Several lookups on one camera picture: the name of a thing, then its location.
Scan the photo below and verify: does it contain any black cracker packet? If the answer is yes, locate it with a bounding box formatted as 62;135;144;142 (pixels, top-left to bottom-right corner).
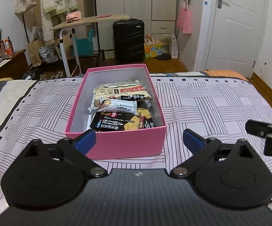
90;112;154;132
137;99;152;119

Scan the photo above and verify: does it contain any small grey snack bar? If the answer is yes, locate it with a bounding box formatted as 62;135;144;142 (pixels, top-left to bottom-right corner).
98;98;137;115

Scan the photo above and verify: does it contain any pink hanging bag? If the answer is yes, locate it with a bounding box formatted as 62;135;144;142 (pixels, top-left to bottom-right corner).
176;2;193;34

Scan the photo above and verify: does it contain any wooden side table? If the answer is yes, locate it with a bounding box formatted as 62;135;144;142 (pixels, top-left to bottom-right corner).
52;14;130;77

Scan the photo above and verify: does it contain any teal bag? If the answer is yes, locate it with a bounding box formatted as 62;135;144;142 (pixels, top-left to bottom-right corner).
75;29;94;57

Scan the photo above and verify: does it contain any large cream snack bag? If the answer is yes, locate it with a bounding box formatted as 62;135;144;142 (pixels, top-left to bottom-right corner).
93;80;152;106

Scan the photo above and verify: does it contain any white door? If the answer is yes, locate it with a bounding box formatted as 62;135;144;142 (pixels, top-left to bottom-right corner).
206;0;265;78

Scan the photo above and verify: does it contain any colourful gift bag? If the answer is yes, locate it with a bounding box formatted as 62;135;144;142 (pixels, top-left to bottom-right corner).
144;35;162;59

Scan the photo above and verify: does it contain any white wardrobe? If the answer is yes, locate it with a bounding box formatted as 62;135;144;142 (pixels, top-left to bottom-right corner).
95;0;178;59

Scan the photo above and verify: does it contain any black suitcase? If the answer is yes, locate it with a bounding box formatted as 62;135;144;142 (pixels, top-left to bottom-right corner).
112;19;145;64

